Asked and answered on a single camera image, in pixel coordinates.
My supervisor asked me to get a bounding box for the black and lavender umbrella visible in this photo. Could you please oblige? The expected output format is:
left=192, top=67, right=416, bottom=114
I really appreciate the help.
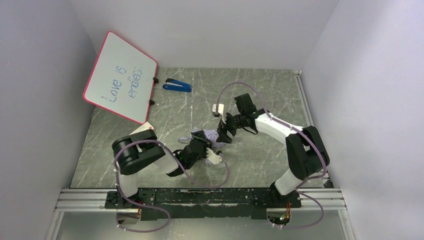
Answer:
left=176, top=130, right=223, bottom=169

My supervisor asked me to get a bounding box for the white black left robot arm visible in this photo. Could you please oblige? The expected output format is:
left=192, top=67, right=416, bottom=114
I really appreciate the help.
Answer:
left=111, top=129, right=218, bottom=204

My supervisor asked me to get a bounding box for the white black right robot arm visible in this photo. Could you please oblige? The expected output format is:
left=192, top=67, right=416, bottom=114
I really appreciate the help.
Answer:
left=212, top=93, right=330, bottom=196

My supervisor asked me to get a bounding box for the small beige cardboard box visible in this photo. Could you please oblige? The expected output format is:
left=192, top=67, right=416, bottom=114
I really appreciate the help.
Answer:
left=130, top=121, right=154, bottom=135

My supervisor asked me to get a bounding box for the blue stapler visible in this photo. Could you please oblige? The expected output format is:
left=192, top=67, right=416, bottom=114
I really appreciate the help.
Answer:
left=162, top=78, right=192, bottom=93

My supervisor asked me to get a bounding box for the pink framed whiteboard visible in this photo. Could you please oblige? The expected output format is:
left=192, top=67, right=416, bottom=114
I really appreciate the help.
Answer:
left=82, top=31, right=158, bottom=124

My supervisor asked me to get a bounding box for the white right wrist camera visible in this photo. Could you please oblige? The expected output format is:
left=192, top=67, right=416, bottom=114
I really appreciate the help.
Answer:
left=212, top=103, right=224, bottom=117

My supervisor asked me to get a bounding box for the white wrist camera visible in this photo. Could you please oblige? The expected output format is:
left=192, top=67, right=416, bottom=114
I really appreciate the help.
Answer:
left=205, top=148, right=223, bottom=165
left=212, top=103, right=224, bottom=117

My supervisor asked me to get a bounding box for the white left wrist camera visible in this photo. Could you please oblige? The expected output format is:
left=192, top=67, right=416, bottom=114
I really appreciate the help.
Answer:
left=205, top=148, right=223, bottom=165

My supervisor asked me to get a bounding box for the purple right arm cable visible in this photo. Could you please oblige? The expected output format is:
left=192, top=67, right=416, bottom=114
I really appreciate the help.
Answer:
left=216, top=82, right=329, bottom=230

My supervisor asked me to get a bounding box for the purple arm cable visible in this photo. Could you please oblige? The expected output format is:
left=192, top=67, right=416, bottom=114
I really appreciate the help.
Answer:
left=216, top=82, right=329, bottom=230
left=113, top=139, right=231, bottom=233

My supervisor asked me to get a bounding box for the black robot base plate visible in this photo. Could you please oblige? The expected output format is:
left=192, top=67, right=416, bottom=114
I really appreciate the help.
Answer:
left=104, top=187, right=302, bottom=221

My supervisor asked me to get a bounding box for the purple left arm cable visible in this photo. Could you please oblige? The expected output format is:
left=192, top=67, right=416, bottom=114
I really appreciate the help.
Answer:
left=113, top=139, right=231, bottom=233

